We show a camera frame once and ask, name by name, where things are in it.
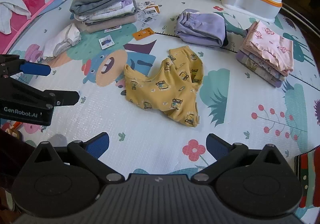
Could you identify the white purple printed folded garment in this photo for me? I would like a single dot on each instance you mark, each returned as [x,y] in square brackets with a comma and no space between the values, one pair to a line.
[126,4]

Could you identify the yellow cartoon print garment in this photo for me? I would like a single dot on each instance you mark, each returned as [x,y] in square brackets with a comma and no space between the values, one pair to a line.
[165,89]

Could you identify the purple folded pants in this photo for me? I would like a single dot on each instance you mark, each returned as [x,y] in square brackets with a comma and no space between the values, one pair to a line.
[200,26]

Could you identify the pile of white cards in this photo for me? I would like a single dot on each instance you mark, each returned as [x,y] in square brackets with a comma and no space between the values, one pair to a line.
[150,11]

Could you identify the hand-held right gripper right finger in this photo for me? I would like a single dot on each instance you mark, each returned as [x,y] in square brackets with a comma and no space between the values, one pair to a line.
[217,147]

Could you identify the small white folded cloth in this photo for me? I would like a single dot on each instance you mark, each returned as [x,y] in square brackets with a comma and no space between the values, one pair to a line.
[60,41]

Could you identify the striped red green cloth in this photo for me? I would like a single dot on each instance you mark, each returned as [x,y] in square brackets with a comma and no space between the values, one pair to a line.
[308,176]

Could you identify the pink printed folded garment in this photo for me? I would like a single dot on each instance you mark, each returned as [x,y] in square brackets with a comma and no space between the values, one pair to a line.
[270,44]

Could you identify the white blue picture card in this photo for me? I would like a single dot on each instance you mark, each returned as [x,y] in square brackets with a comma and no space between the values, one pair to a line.
[107,42]

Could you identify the red white playing card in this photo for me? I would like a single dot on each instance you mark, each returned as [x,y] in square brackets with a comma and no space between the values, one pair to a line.
[112,29]

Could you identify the white crumpled garment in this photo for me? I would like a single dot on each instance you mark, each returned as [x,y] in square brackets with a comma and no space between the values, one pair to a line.
[12,4]

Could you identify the beige folded garment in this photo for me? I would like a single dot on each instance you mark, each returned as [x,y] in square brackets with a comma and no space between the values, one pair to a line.
[107,27]

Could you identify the cartoon printed play mat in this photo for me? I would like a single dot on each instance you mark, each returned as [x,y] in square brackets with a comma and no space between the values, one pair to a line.
[150,134]

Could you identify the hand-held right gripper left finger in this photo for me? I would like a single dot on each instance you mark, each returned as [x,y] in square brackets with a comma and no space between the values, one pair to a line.
[98,146]

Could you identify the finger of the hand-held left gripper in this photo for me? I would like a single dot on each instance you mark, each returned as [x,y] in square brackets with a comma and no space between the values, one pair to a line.
[35,69]
[65,97]

